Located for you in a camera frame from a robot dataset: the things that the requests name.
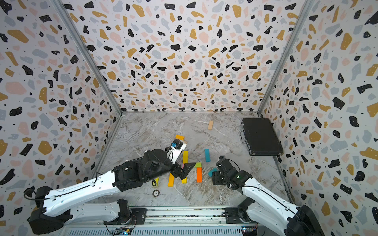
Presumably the orange block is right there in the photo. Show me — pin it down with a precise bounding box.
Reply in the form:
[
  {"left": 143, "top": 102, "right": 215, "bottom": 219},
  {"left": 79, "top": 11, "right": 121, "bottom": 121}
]
[{"left": 196, "top": 167, "right": 202, "bottom": 183}]

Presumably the teal block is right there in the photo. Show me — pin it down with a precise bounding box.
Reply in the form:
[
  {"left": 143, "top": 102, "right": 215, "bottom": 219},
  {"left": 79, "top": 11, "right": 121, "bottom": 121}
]
[
  {"left": 208, "top": 168, "right": 218, "bottom": 177},
  {"left": 204, "top": 149, "right": 211, "bottom": 162}
]

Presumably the orange-yellow small block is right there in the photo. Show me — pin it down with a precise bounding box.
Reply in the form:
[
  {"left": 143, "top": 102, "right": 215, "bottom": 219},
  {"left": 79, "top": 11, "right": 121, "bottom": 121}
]
[{"left": 175, "top": 135, "right": 185, "bottom": 140}]

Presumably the tan block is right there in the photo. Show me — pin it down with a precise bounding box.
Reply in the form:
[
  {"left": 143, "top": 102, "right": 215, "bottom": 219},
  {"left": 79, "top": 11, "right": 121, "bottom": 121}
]
[{"left": 208, "top": 121, "right": 214, "bottom": 130}]

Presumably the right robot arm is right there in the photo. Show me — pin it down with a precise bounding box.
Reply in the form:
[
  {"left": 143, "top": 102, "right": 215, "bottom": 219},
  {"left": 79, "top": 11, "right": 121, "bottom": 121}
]
[{"left": 212, "top": 155, "right": 324, "bottom": 236}]

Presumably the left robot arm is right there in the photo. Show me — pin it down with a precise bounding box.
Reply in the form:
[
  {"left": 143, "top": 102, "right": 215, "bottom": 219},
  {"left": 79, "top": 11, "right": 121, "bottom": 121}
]
[{"left": 27, "top": 149, "right": 195, "bottom": 235}]

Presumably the black briefcase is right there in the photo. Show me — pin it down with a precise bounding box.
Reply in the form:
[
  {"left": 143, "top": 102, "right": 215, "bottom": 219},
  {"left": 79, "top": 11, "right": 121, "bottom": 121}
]
[{"left": 239, "top": 118, "right": 283, "bottom": 156}]

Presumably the circuit board with leds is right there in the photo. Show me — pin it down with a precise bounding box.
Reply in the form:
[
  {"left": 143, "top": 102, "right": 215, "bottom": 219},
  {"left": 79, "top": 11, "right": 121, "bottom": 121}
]
[{"left": 113, "top": 227, "right": 132, "bottom": 236}]

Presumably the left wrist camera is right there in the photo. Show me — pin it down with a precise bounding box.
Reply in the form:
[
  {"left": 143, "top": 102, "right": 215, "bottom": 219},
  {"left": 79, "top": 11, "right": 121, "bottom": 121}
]
[{"left": 166, "top": 139, "right": 187, "bottom": 164}]

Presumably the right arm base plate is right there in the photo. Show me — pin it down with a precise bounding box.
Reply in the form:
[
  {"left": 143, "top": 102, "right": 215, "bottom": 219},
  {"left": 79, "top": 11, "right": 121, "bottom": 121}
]
[{"left": 222, "top": 207, "right": 258, "bottom": 225}]

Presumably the aluminium front rail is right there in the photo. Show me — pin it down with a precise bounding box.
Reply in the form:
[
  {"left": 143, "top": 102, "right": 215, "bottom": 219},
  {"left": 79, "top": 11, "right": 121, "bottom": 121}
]
[{"left": 64, "top": 206, "right": 309, "bottom": 228}]

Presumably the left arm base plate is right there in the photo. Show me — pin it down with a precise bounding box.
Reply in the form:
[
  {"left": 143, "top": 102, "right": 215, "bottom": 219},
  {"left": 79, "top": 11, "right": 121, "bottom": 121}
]
[{"left": 103, "top": 208, "right": 147, "bottom": 226}]

